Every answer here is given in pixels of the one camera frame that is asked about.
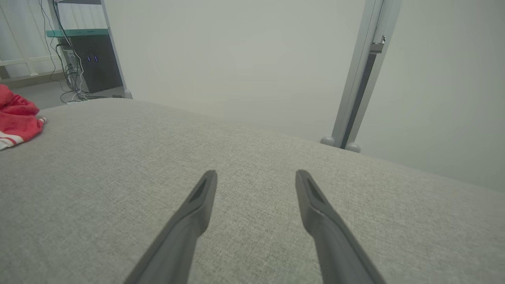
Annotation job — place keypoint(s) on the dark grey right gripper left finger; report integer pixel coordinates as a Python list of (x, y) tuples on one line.
[(177, 248)]

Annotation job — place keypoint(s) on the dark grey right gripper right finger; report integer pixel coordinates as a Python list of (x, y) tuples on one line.
[(335, 252)]

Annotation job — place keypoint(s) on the red basketball jersey white sleeves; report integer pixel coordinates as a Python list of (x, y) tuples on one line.
[(17, 118)]

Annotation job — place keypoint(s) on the dark equipment cabinet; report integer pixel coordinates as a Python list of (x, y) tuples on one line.
[(98, 71)]

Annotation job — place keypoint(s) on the teal shelf board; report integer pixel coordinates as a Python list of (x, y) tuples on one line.
[(79, 32)]

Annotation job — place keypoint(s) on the grey metal partition post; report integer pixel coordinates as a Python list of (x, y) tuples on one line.
[(367, 59)]

